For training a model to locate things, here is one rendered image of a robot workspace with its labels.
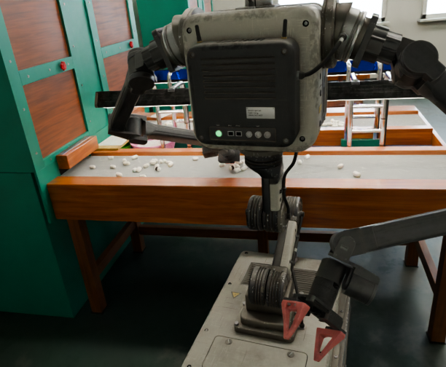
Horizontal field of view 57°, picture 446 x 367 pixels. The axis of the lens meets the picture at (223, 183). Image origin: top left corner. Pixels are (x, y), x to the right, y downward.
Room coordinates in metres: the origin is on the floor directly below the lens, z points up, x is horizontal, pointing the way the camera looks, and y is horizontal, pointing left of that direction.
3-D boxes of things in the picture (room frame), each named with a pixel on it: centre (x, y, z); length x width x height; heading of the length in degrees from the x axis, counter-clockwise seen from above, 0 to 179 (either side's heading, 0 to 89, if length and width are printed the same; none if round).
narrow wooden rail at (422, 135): (2.29, -0.25, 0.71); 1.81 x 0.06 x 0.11; 76
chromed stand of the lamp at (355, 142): (2.20, -0.79, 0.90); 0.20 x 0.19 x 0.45; 76
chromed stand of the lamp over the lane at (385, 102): (1.81, -0.69, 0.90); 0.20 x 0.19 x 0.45; 76
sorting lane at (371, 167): (1.81, -0.13, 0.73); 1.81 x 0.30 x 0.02; 76
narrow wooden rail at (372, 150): (1.98, -0.17, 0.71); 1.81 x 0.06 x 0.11; 76
